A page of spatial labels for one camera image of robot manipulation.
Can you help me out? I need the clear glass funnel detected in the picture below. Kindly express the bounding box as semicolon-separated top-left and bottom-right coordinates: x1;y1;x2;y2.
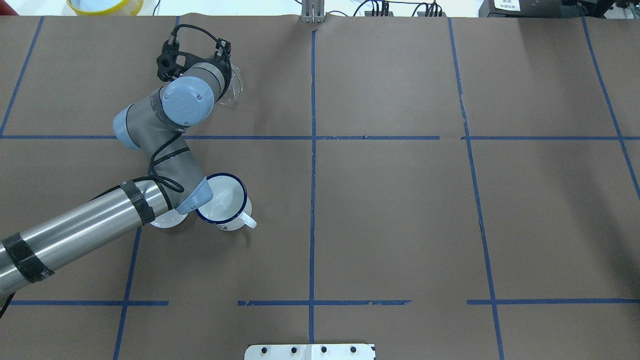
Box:
215;64;245;106

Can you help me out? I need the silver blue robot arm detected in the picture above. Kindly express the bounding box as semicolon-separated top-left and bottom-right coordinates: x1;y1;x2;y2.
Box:
1;139;178;308

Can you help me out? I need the white enamel mug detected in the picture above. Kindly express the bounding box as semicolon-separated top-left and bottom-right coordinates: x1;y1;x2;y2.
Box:
195;172;258;231

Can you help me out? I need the white enamel mug lid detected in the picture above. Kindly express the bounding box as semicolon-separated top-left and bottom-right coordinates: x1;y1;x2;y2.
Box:
150;209;188;229

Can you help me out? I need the black power adapter box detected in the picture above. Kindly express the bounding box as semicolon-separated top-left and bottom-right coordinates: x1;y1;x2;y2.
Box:
478;0;562;19

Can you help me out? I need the yellow rimmed blue bowl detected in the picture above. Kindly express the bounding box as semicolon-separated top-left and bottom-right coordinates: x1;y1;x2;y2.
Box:
66;0;144;16

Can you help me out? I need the aluminium frame post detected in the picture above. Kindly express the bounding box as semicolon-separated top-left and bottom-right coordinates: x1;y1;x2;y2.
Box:
298;0;326;24

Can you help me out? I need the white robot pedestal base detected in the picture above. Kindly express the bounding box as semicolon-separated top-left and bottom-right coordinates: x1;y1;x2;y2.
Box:
244;343;377;360

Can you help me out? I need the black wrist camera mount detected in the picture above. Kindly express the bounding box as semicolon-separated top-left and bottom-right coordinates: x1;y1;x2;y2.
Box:
156;23;233;83

